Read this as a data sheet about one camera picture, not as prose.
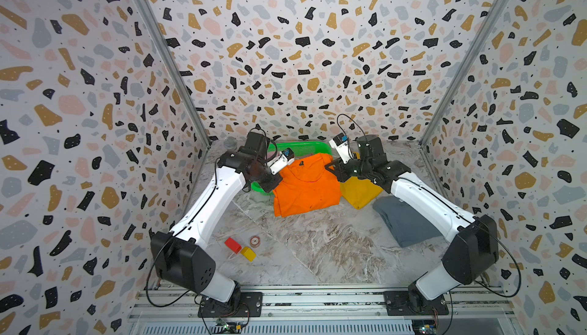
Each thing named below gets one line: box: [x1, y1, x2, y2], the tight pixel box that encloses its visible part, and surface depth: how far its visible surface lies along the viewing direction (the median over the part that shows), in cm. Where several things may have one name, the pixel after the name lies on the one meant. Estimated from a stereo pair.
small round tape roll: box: [249, 235, 261, 248], surface depth 89 cm
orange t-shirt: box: [272, 152, 342, 218], surface depth 83 cm
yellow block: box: [239, 246, 257, 263], surface depth 86 cm
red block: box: [224, 237, 243, 254], surface depth 88 cm
